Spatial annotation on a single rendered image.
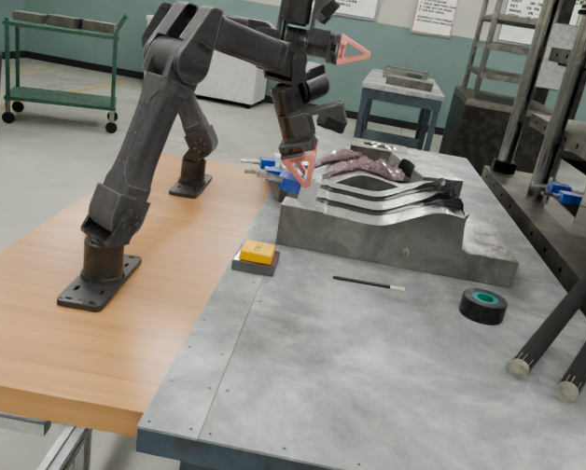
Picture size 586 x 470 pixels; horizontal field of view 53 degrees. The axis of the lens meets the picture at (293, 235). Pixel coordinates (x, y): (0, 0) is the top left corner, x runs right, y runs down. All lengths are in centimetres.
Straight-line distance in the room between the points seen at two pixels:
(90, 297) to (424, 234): 66
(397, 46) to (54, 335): 772
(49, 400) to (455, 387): 54
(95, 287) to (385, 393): 48
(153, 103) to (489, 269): 74
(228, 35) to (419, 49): 740
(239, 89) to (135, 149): 687
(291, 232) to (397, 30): 722
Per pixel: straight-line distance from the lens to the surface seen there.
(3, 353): 86
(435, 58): 837
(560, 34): 546
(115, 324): 91
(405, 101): 520
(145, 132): 95
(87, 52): 953
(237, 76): 779
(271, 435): 73
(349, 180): 155
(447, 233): 124
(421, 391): 87
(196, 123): 149
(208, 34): 97
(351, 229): 122
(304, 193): 121
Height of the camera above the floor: 126
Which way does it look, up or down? 21 degrees down
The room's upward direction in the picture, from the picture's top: 10 degrees clockwise
